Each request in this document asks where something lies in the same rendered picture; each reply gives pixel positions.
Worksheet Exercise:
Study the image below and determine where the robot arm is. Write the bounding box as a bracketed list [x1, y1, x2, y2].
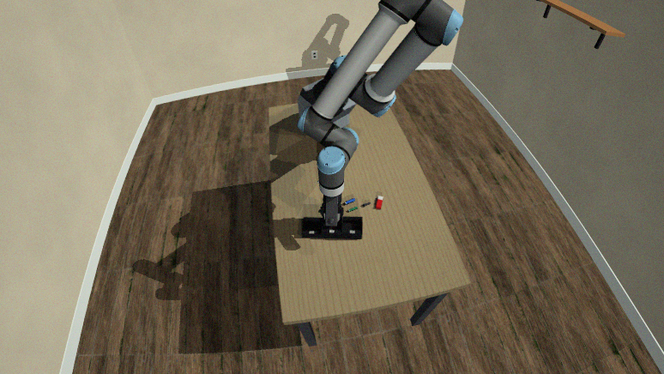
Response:
[297, 0, 463, 196]

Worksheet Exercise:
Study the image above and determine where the black rack of bins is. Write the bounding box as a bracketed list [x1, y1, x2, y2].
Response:
[302, 216, 363, 239]

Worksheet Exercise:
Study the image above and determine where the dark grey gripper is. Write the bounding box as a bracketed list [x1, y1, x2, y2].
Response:
[320, 194, 344, 222]

